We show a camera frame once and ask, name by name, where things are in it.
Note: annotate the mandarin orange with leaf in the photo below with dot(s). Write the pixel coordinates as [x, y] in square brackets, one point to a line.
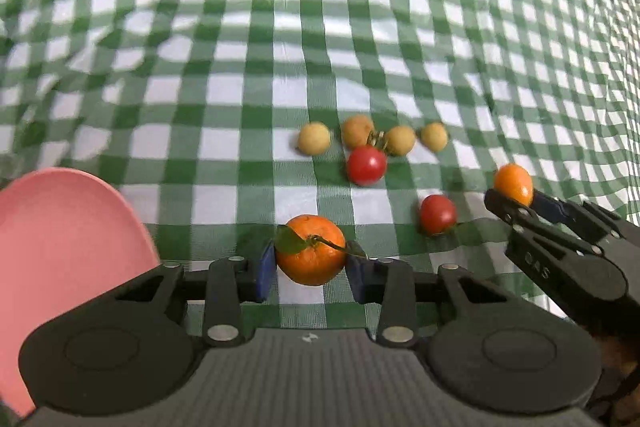
[311, 257]

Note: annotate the red cherry tomato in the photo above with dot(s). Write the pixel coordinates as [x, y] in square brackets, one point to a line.
[367, 165]
[438, 214]

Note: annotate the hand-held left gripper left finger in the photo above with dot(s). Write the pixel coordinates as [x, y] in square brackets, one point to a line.
[265, 271]

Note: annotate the yellow longan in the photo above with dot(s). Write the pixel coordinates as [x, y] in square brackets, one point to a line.
[401, 140]
[314, 138]
[434, 136]

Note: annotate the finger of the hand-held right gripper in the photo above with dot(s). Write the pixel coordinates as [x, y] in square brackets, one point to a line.
[550, 207]
[520, 213]

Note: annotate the small orange kumquat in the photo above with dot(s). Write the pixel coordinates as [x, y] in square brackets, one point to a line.
[514, 183]

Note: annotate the green checked tablecloth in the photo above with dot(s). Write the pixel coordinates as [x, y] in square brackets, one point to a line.
[260, 32]

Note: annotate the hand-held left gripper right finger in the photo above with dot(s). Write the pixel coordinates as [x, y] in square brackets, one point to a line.
[356, 278]

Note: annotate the brownish longan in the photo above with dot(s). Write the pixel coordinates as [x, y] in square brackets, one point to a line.
[357, 131]

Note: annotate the pink plate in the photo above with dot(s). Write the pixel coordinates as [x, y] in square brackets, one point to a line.
[65, 247]

